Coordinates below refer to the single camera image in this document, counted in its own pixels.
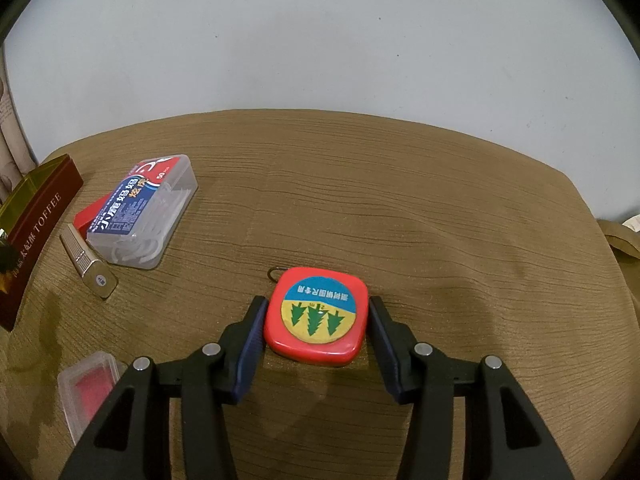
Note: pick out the clear plastic case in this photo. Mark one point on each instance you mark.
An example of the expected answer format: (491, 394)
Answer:
(80, 390)

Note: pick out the tan fabric bundle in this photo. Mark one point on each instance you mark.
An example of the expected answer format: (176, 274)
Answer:
(620, 242)

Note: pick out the red and gold tin box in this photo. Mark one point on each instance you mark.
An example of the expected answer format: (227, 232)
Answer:
(35, 230)

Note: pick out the red tape measure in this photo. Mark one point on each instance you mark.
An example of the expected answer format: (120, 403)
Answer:
(315, 315)

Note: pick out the clear dental floss box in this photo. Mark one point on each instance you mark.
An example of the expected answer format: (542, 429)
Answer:
(140, 205)

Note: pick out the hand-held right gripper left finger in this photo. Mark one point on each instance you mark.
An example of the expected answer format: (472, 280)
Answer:
(250, 350)

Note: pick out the red wooden block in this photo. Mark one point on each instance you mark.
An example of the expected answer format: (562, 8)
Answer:
(85, 217)

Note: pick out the beige patterned curtain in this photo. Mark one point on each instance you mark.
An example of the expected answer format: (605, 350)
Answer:
(10, 150)

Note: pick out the silver rectangular metal case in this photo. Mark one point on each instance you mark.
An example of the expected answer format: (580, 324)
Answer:
(85, 260)

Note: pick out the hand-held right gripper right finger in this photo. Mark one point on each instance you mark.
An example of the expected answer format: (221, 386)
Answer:
(385, 355)

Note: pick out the white paper tag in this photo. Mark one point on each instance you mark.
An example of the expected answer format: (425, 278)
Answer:
(634, 222)

